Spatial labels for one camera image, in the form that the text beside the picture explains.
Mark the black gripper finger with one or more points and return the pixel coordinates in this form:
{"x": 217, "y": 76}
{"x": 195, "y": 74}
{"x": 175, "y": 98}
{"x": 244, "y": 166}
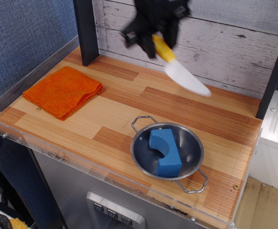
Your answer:
{"x": 170, "y": 33}
{"x": 147, "y": 45}

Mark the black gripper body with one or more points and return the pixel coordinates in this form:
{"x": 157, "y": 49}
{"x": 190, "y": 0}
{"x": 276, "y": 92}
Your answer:
{"x": 151, "y": 17}

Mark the yellow handled white knife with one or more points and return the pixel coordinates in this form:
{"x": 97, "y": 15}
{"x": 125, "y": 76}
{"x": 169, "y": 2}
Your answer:
{"x": 176, "y": 71}

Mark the folded orange rag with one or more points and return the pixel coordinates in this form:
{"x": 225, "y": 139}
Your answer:
{"x": 63, "y": 92}

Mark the blue arch wooden block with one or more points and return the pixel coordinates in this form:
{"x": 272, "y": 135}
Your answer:
{"x": 163, "y": 141}

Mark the grey metal cabinet front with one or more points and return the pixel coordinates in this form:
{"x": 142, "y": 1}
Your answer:
{"x": 70, "y": 186}

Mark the white ribbed side cabinet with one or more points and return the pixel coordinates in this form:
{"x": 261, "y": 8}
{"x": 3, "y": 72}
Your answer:
{"x": 264, "y": 165}

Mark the clear acrylic front guard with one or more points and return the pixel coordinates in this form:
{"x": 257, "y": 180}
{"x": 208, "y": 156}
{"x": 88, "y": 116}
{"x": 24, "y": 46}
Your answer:
{"x": 164, "y": 194}

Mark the grey button control panel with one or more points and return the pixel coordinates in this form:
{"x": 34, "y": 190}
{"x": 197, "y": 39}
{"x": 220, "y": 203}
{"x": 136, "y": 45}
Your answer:
{"x": 107, "y": 214}

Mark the dark left shelf post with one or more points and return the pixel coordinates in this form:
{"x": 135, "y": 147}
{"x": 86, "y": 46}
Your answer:
{"x": 86, "y": 28}

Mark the dark shelf post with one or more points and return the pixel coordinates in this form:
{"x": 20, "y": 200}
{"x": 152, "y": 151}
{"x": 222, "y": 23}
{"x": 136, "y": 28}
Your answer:
{"x": 86, "y": 28}
{"x": 269, "y": 91}

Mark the steel bowl with wire handles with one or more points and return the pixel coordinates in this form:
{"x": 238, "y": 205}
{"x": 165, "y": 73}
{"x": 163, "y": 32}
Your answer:
{"x": 189, "y": 145}

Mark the dark right shelf post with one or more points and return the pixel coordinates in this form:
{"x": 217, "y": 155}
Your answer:
{"x": 269, "y": 91}

